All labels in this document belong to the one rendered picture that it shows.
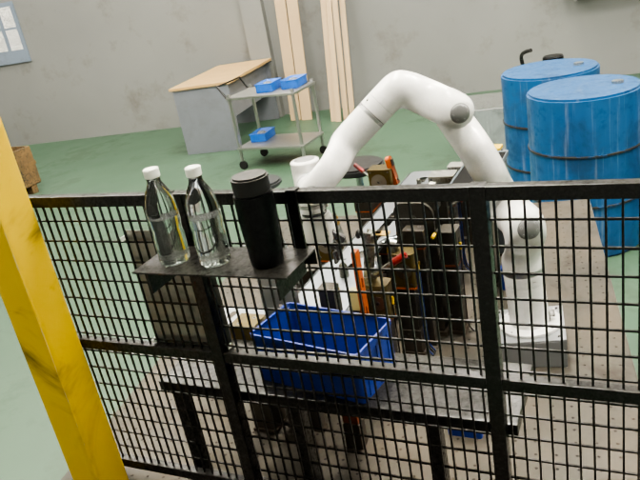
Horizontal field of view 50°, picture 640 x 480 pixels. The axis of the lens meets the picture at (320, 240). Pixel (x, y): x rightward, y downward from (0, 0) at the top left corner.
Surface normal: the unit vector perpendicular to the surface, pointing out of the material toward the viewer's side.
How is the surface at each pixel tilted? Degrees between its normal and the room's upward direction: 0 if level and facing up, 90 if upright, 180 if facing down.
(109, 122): 90
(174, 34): 90
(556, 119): 90
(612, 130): 90
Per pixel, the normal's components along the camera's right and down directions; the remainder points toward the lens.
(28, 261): 0.90, 0.01
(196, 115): -0.25, 0.41
